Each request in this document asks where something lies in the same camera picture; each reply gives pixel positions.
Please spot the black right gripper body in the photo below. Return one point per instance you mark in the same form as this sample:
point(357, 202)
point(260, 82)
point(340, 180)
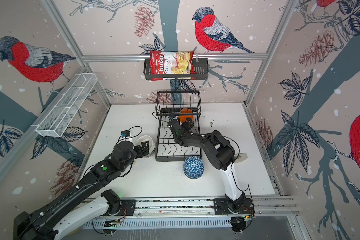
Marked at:
point(185, 126)

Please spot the red cassava chips bag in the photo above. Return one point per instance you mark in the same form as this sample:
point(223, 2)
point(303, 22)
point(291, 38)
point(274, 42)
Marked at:
point(171, 63)

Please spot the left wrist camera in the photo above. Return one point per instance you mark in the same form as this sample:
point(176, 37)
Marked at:
point(125, 134)

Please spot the white ceramic bowl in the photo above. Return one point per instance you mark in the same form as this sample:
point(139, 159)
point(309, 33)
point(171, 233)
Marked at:
point(152, 144)

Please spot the white wire mesh basket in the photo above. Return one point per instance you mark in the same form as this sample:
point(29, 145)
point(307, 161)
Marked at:
point(69, 101)

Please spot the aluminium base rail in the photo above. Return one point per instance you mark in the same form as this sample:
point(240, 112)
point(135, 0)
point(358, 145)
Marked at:
point(150, 213)

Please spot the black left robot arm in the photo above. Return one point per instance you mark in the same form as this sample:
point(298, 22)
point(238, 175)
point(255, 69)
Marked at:
point(63, 215)

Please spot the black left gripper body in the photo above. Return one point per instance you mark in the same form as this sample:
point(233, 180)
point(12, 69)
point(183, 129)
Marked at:
point(140, 153)

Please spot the black wire dish rack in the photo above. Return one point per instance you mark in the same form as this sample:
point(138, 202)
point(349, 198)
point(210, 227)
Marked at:
point(178, 113)

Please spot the white tape roll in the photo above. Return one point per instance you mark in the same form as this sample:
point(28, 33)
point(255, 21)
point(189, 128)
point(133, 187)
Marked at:
point(240, 157)

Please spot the blue patterned bowl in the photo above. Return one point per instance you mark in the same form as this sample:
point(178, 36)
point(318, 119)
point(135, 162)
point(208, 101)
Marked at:
point(193, 167)

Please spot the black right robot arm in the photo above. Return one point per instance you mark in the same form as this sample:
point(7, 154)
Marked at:
point(221, 156)

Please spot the black wall shelf basket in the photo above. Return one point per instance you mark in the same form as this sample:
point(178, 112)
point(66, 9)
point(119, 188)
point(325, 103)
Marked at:
point(200, 65)

